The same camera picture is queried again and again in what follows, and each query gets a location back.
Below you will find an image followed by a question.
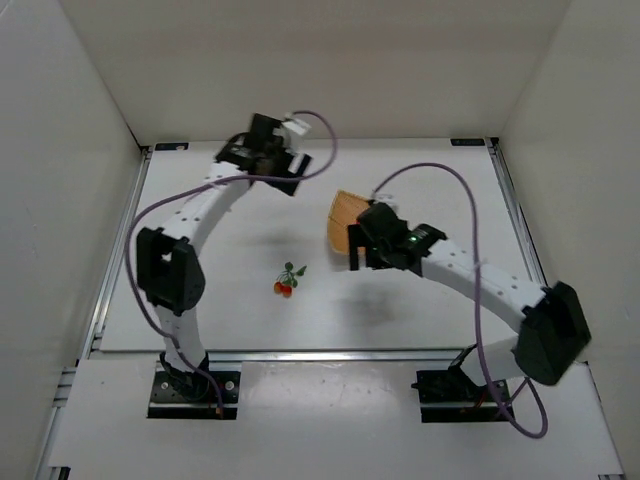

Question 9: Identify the fake cherry cluster with leaves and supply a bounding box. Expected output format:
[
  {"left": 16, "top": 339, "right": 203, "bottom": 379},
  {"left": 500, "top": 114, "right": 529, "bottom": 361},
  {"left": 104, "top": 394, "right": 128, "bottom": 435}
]
[{"left": 273, "top": 262, "right": 307, "bottom": 298}]

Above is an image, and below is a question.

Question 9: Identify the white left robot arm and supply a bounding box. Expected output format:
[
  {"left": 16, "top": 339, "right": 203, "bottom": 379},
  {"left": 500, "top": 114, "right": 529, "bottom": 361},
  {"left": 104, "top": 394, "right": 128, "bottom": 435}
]
[{"left": 135, "top": 114, "right": 311, "bottom": 401}]

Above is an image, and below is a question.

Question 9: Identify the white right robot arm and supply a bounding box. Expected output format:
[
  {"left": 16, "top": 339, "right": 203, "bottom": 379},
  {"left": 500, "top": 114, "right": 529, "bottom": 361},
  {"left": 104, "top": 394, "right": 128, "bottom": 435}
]
[{"left": 347, "top": 202, "right": 591, "bottom": 403}]

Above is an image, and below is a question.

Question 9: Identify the woven triangular fruit basket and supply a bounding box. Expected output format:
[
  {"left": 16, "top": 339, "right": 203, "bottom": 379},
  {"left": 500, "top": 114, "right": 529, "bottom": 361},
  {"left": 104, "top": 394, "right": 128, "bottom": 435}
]
[{"left": 327, "top": 190, "right": 369, "bottom": 255}]

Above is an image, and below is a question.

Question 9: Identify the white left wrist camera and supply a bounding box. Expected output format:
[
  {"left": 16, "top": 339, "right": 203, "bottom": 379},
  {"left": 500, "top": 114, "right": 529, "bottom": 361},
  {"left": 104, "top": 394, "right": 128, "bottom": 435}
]
[{"left": 280, "top": 115, "right": 311, "bottom": 152}]

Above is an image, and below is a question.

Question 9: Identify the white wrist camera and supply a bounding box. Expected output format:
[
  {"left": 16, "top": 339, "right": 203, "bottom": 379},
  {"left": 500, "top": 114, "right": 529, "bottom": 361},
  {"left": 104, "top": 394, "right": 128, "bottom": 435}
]
[
  {"left": 280, "top": 115, "right": 311, "bottom": 152},
  {"left": 369, "top": 192, "right": 398, "bottom": 213}
]

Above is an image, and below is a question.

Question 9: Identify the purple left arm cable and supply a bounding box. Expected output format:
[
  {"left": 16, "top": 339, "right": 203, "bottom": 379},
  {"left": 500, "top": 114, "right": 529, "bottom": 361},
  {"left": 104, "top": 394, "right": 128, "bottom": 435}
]
[{"left": 123, "top": 109, "right": 339, "bottom": 416}]

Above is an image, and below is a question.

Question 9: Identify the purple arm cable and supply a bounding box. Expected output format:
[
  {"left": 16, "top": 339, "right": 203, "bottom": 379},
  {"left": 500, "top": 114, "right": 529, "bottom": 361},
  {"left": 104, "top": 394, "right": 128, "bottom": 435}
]
[
  {"left": 370, "top": 163, "right": 549, "bottom": 440},
  {"left": 123, "top": 109, "right": 339, "bottom": 416}
]

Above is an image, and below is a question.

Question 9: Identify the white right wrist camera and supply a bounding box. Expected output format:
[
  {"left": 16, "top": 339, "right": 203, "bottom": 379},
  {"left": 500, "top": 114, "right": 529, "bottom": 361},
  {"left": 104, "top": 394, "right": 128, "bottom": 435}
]
[{"left": 369, "top": 192, "right": 398, "bottom": 213}]

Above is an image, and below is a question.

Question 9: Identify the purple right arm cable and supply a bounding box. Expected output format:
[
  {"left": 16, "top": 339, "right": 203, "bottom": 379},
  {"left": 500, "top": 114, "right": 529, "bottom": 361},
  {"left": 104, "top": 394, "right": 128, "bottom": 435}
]
[{"left": 370, "top": 163, "right": 549, "bottom": 440}]

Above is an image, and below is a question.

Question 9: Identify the black left corner bracket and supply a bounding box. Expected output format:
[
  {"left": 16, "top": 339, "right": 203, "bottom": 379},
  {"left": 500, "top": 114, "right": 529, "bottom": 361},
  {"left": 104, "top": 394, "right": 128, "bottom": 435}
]
[{"left": 154, "top": 142, "right": 189, "bottom": 151}]

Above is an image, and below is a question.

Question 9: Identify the black corner bracket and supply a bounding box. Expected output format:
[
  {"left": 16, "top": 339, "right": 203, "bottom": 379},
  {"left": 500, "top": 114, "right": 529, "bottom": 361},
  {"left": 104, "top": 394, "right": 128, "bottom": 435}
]
[
  {"left": 154, "top": 142, "right": 189, "bottom": 151},
  {"left": 450, "top": 138, "right": 485, "bottom": 147}
]

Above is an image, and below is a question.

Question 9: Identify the black right corner bracket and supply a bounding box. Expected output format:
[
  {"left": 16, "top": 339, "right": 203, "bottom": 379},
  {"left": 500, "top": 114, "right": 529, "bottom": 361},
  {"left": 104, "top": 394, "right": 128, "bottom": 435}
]
[{"left": 450, "top": 138, "right": 485, "bottom": 147}]

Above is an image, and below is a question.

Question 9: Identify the right aluminium frame rail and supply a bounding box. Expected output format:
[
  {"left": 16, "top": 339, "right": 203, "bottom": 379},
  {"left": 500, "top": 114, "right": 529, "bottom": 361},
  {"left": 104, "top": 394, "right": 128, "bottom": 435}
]
[{"left": 487, "top": 137, "right": 571, "bottom": 359}]

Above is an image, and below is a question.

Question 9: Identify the aluminium frame rail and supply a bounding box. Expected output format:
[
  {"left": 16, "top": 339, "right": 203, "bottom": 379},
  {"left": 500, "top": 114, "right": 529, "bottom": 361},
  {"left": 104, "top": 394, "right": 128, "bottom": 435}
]
[
  {"left": 89, "top": 348, "right": 571, "bottom": 365},
  {"left": 487, "top": 137, "right": 571, "bottom": 359},
  {"left": 32, "top": 147, "right": 151, "bottom": 479}
]

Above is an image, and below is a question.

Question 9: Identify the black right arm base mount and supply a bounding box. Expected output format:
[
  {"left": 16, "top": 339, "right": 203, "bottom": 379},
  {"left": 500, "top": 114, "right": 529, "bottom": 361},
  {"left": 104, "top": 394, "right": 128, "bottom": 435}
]
[{"left": 411, "top": 370, "right": 508, "bottom": 424}]

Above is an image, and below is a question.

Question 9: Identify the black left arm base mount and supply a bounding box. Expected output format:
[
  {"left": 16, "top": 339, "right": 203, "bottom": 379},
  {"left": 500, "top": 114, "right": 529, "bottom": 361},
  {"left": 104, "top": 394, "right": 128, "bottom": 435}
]
[{"left": 147, "top": 369, "right": 241, "bottom": 420}]

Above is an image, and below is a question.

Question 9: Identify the front aluminium frame rail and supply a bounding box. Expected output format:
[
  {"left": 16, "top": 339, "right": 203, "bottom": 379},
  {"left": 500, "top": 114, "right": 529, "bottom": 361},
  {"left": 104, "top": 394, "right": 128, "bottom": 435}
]
[{"left": 89, "top": 348, "right": 571, "bottom": 365}]

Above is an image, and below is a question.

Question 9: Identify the left aluminium frame rail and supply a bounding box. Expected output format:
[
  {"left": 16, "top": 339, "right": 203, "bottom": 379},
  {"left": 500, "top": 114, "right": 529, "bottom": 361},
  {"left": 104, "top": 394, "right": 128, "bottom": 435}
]
[{"left": 32, "top": 147, "right": 151, "bottom": 479}]

